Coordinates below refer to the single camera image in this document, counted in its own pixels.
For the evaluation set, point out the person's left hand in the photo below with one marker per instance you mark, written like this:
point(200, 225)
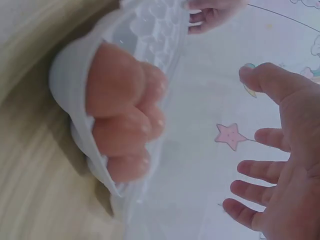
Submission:
point(215, 15)

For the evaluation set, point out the person's right hand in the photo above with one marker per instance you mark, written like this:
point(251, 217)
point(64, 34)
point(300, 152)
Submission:
point(297, 155)

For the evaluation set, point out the person's left fingers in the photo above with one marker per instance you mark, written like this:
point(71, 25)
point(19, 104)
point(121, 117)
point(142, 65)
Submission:
point(200, 17)

